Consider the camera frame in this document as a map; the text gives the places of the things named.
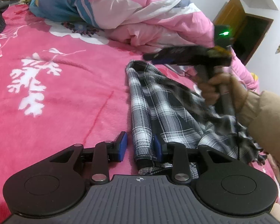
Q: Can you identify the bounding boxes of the black white plaid pants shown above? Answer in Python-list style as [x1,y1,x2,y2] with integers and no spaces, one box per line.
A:
[126,61,267,175]

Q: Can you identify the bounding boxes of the beige right sleeve forearm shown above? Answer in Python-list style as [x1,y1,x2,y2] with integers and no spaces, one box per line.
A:
[238,91,280,163]

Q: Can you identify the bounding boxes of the person's hand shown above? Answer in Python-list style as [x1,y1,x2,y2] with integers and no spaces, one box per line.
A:
[193,73,248,113]

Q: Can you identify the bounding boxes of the person's left hand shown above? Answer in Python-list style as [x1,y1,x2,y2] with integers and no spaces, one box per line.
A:
[270,203,280,222]

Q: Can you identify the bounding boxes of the brown wooden door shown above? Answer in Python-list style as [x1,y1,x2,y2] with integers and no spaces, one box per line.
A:
[213,0,274,65]

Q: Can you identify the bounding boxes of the pink blue patterned duvet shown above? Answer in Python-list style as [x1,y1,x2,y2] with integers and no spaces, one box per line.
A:
[29,0,259,92]

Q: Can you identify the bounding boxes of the pink floral bed blanket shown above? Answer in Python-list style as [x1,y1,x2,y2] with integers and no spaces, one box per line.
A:
[0,3,280,224]

